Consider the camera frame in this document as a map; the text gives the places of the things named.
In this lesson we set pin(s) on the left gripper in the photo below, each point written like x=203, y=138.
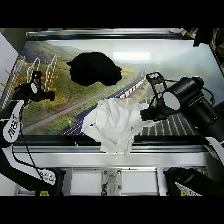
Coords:
x=45, y=96

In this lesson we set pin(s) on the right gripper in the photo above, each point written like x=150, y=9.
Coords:
x=154, y=113

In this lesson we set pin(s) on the white garment with gold print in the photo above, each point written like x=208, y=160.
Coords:
x=115, y=123

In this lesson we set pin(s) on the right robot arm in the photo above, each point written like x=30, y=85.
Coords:
x=196, y=103

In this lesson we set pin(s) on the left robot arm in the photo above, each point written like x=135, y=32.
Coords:
x=13, y=126

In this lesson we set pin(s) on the black garment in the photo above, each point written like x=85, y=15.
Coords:
x=95, y=68

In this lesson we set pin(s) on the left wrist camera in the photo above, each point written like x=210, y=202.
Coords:
x=37, y=79

